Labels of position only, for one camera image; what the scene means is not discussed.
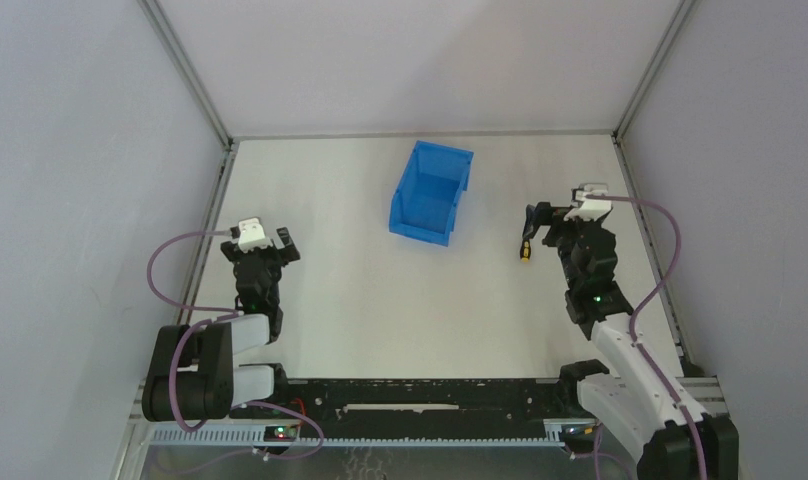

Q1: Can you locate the blue plastic bin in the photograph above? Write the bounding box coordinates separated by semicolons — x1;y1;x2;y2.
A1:
388;141;474;247

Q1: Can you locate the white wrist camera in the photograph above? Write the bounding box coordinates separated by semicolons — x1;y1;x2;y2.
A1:
236;217;274;253
563;183;613;221

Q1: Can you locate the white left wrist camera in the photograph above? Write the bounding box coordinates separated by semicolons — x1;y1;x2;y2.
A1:
236;217;274;253

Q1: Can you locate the aluminium frame rail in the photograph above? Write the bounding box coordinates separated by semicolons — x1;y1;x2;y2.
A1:
612;0;700;339
137;1;235;302

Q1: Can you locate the black yellow screwdriver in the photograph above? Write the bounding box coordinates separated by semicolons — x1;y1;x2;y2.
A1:
519;230;531;262

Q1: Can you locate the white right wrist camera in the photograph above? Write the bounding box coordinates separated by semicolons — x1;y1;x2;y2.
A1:
563;183;613;221

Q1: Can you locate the slotted grey cable duct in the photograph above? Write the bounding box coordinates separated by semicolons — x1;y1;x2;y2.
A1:
150;417;564;447

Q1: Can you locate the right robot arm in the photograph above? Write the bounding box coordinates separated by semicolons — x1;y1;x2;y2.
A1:
519;202;740;479

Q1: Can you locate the small green-lit circuit board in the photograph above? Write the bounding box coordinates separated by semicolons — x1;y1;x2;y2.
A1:
263;425;300;443

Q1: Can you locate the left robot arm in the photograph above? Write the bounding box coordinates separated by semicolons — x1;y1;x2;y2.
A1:
141;218;300;432

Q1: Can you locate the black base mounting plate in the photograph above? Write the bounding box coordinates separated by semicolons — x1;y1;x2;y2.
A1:
270;378;595;429

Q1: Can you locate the aluminium frame rail right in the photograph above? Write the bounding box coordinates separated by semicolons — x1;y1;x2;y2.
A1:
612;0;700;339

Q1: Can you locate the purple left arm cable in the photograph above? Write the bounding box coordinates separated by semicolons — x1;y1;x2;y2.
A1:
145;228;326;462

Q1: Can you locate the aluminium frame rail left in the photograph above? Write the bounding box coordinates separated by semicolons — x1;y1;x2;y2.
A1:
137;1;235;302

